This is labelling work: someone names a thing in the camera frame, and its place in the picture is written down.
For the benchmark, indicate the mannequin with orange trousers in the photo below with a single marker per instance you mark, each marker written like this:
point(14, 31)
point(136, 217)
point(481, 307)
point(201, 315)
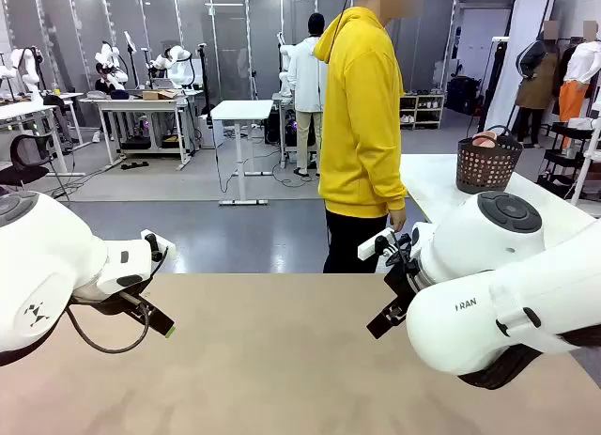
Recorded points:
point(580, 73)

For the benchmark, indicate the black mesh office chair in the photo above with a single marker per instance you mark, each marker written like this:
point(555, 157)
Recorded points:
point(28, 153)

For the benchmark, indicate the person's right hand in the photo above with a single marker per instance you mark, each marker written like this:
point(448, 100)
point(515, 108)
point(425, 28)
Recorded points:
point(398, 220)

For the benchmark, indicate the small white standing desk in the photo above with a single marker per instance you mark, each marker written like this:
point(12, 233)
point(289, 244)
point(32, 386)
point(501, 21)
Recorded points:
point(241, 111)

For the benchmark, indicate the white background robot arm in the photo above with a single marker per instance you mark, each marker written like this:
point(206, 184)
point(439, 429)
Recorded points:
point(110, 59)
point(23, 66)
point(284, 64)
point(176, 64)

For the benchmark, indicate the seated person in black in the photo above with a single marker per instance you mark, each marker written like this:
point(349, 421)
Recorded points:
point(103, 80)

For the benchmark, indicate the black rolling trolley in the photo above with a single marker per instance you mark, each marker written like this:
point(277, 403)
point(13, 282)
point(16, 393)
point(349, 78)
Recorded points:
point(559, 162)

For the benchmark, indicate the pink towel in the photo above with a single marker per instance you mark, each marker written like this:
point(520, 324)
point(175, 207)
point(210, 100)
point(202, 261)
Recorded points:
point(486, 140)

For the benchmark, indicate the black computer tower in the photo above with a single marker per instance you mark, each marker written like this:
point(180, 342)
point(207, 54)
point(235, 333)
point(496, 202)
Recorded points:
point(277, 129)

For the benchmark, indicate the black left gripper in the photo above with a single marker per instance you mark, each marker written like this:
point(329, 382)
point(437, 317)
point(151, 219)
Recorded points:
point(103, 303)

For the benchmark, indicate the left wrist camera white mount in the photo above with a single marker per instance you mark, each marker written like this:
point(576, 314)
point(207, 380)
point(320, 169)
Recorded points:
point(164, 247)

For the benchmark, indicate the dark perforated plastic basket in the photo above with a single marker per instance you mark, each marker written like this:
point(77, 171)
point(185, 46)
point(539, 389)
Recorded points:
point(488, 169)

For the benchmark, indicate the person in brown coat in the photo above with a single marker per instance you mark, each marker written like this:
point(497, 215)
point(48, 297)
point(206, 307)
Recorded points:
point(535, 78)

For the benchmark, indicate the cardboard box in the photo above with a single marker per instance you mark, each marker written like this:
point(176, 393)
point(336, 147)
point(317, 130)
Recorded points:
point(157, 95)

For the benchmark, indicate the person in white jacket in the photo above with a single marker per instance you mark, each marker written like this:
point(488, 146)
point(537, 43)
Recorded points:
point(305, 78)

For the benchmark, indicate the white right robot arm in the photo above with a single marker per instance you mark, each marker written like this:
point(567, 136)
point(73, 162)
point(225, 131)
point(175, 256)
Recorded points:
point(493, 275)

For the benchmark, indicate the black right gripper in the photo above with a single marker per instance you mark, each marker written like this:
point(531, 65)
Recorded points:
point(406, 284)

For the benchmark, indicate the person in yellow hoodie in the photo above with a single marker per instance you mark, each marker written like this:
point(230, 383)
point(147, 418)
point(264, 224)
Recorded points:
point(361, 125)

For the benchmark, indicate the white reflector panel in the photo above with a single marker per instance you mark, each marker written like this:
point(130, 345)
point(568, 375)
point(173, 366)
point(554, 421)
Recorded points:
point(526, 54)

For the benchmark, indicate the large white table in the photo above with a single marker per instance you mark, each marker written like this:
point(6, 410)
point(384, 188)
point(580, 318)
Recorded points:
point(436, 181)

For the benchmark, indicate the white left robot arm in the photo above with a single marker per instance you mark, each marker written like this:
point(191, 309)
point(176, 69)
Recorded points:
point(47, 256)

